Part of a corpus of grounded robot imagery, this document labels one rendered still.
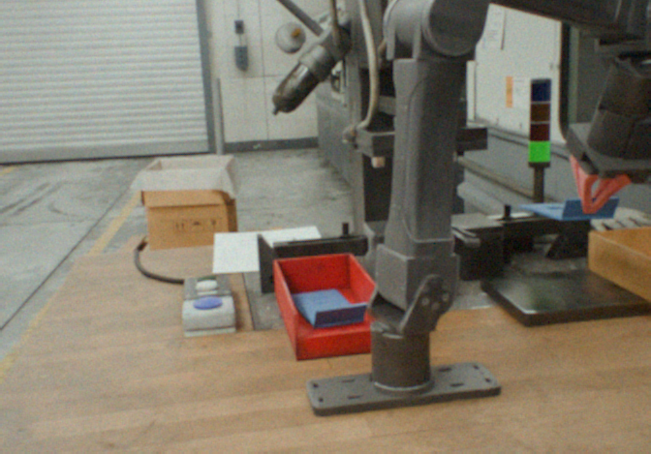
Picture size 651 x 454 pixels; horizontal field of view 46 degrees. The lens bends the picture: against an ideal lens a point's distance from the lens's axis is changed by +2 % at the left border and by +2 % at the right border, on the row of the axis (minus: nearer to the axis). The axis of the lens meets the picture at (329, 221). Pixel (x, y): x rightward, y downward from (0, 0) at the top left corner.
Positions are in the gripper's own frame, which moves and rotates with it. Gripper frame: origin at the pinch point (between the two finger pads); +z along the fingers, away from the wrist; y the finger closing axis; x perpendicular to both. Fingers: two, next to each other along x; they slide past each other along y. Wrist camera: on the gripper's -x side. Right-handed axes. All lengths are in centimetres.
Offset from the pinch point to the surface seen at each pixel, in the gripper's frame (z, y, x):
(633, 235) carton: 15.5, 12.2, -16.7
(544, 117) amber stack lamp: 9.7, 38.5, -10.8
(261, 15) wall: 347, 880, -13
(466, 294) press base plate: 20.2, 5.5, 10.9
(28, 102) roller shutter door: 449, 836, 288
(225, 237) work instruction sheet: 42, 48, 46
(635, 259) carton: 10.3, 0.9, -9.9
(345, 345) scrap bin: 11.8, -10.7, 32.1
